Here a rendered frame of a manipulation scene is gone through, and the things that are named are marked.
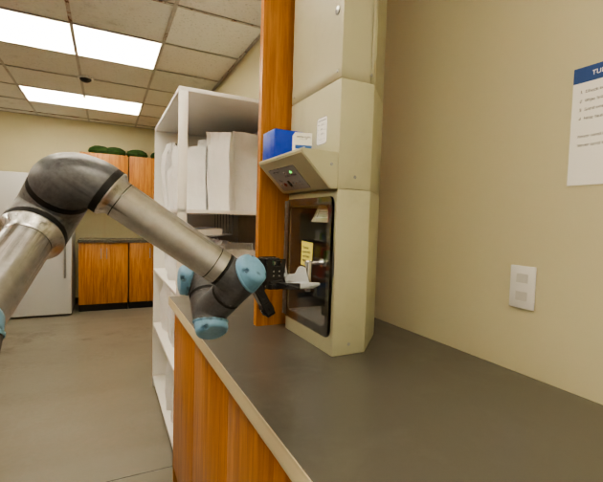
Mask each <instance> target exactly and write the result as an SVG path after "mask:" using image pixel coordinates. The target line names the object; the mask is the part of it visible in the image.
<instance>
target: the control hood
mask: <svg viewBox="0 0 603 482"><path fill-rule="evenodd" d="M338 154H339V153H338V152H336V151H327V150H320V149H312V148H304V147H301V148H298V149H295V150H293V151H290V152H287V153H284V154H281V155H278V156H276V157H273V158H270V159H267V160H264V161H261V162H259V163H258V164H259V166H260V167H261V168H262V169H263V171H264V172H265V173H266V174H267V175H268V177H269V178H270V179H271V180H272V181H273V183H274V184H275V185H276V186H277V187H278V189H279V190H280V191H281V192H282V193H284V194H291V193H300V192H308V191H317V190H326V189H334V188H336V187H337V182H338ZM291 164H292V165H293V166H294V167H295V168H296V169H297V170H298V171H299V172H300V174H301V175H302V177H303V178H304V179H305V181H306V182H307V183H308V184H309V185H310V187H309V188H302V189H294V190H286V191H284V190H283V189H282V188H281V187H280V185H279V184H278V183H277V182H276V180H275V179H274V178H273V177H272V176H271V174H270V173H269V172H268V171H270V170H274V169H277V168H281V167H285V166H288V165H291Z"/></svg>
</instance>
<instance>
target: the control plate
mask: <svg viewBox="0 0 603 482"><path fill-rule="evenodd" d="M289 170H290V171H291V172H292V173H290V172H289ZM268 172H269V173H270V174H271V176H272V177H273V178H274V179H275V180H276V182H277V183H278V184H279V185H280V187H281V188H282V189H283V190H284V191H286V190H294V189H302V188H309V187H310V185H309V184H308V183H307V182H306V181H305V179H304V178H303V177H302V175H301V174H300V172H299V171H298V170H297V169H296V168H295V167H294V166H293V165H292V164H291V165H288V166H285V167H281V168H277V169H274V170H270V171H268ZM283 172H285V173H286V175H285V174H284V173H283ZM287 181H289V182H290V183H291V184H292V182H294V184H292V185H293V186H290V185H289V184H288V183H287ZM296 181H297V183H296ZM299 181H301V183H299ZM284 183H286V184H287V186H285V185H284ZM281 184H283V186H282V185H281Z"/></svg>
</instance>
